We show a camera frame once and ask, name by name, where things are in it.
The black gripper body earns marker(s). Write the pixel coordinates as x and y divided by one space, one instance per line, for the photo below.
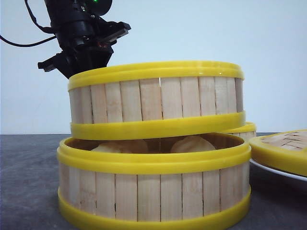
85 44

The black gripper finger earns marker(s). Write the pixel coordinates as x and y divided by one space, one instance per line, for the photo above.
55 62
113 31

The yellow rimmed steamer lid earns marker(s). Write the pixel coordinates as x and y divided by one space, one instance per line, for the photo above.
286 151

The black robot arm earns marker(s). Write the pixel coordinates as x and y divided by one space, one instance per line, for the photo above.
76 10

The white bun front left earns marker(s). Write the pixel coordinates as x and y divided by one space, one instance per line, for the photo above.
109 148

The white bun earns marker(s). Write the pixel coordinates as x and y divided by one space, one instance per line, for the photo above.
109 148
192 144
132 146

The white bun front middle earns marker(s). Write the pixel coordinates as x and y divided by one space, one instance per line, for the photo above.
132 146

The front bamboo steamer basket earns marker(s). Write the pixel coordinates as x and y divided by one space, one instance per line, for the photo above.
158 190

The white bun front right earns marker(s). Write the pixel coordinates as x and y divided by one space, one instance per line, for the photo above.
192 144

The white plate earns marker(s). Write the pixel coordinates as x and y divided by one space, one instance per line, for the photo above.
288 176

